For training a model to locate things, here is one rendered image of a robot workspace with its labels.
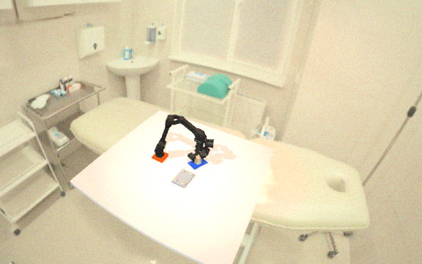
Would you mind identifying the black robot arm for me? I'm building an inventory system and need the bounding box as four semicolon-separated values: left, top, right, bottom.
154;114;214;159

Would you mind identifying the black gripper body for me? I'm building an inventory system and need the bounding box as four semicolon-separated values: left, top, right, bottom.
187;145;210;160

